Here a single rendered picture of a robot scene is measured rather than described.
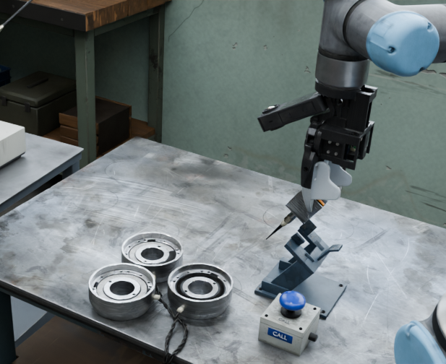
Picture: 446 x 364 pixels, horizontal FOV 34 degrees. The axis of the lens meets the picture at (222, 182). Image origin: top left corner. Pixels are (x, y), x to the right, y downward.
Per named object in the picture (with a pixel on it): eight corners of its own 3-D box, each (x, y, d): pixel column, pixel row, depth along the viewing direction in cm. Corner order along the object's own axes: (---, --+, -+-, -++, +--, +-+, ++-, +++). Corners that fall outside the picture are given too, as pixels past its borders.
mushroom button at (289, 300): (272, 325, 110) (275, 298, 108) (282, 310, 113) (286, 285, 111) (296, 334, 109) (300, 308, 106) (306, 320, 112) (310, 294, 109)
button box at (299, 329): (256, 340, 111) (259, 314, 108) (276, 315, 116) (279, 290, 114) (306, 360, 108) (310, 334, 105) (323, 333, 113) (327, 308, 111)
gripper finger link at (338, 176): (344, 211, 114) (350, 162, 109) (309, 201, 116) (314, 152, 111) (351, 201, 116) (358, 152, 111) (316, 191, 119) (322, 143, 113)
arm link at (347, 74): (309, 54, 101) (329, 40, 107) (306, 85, 103) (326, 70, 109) (361, 65, 98) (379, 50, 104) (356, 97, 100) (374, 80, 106)
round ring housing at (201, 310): (190, 275, 124) (191, 255, 123) (243, 297, 120) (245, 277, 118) (154, 305, 116) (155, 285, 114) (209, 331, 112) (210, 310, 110)
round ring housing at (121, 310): (81, 319, 112) (80, 297, 110) (98, 279, 122) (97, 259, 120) (147, 327, 112) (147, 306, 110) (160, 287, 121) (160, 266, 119)
